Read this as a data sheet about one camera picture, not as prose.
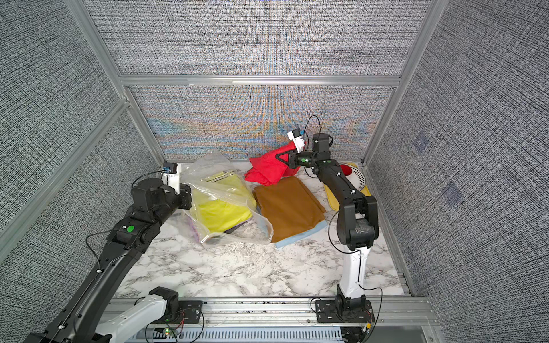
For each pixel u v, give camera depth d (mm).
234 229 924
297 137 796
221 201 924
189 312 732
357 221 553
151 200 501
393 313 748
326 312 731
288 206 933
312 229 906
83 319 387
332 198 1027
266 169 857
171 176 596
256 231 929
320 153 738
